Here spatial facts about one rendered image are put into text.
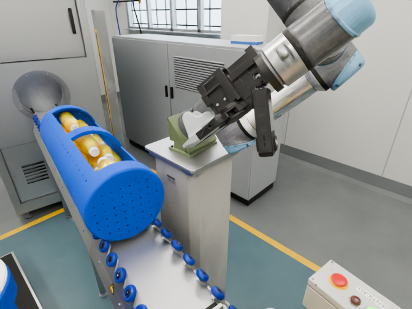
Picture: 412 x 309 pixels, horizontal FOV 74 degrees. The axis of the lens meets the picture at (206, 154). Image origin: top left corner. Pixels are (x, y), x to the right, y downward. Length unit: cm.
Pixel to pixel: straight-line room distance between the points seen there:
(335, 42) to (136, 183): 72
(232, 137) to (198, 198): 32
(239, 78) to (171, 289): 68
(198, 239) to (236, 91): 95
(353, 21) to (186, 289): 80
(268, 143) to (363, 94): 280
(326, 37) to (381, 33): 270
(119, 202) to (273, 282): 146
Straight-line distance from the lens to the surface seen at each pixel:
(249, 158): 243
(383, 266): 257
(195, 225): 125
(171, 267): 98
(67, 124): 154
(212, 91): 47
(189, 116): 50
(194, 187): 112
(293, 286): 218
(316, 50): 45
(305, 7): 56
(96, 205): 93
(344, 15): 45
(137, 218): 103
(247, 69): 47
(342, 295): 77
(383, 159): 336
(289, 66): 44
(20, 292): 220
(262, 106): 45
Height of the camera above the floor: 167
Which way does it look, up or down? 27 degrees down
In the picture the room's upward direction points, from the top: straight up
